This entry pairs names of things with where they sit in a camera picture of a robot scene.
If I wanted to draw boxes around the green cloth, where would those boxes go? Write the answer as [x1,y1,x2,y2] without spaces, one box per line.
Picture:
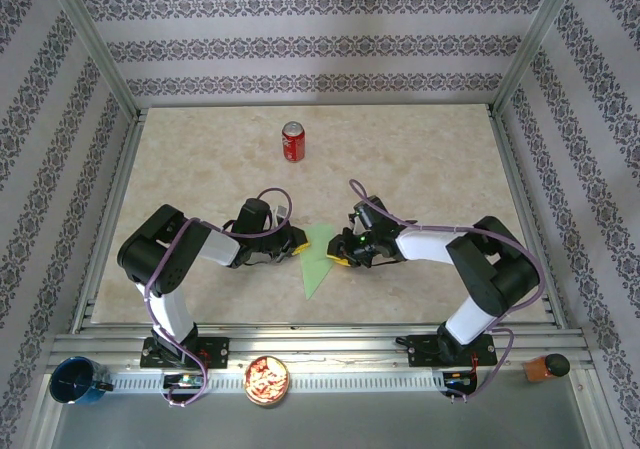
[298,223,337,301]

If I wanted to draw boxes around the red soda can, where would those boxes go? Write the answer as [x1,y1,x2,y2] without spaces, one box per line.
[281,120,307,164]

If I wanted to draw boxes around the round tin of food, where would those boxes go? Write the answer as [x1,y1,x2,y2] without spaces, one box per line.
[242,354,291,406]

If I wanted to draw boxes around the small circuit board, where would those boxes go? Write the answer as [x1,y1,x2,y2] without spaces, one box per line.
[163,372,205,389]
[443,370,477,388]

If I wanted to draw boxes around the orange block with black knob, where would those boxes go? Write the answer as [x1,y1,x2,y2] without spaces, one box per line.
[522,353,571,384]

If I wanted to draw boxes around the blue mug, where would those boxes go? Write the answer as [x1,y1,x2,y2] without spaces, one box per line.
[48,356,114,407]

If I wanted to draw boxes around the aluminium front rail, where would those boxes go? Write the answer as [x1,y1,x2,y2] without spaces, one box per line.
[49,324,589,373]

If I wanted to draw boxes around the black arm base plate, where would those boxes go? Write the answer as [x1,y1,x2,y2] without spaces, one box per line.
[407,333,497,369]
[139,336,230,370]

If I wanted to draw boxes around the slotted white cable duct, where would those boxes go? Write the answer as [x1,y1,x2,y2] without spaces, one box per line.
[107,371,451,394]

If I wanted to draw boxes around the purple cable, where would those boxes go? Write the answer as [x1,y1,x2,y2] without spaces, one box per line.
[348,178,544,405]
[142,187,294,410]

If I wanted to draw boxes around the aluminium side rail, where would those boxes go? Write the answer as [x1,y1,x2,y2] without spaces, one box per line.
[72,108,149,334]
[487,106,569,328]

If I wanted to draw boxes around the aluminium frame post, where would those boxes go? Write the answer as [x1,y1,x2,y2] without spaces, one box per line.
[492,0,584,115]
[42,0,141,120]

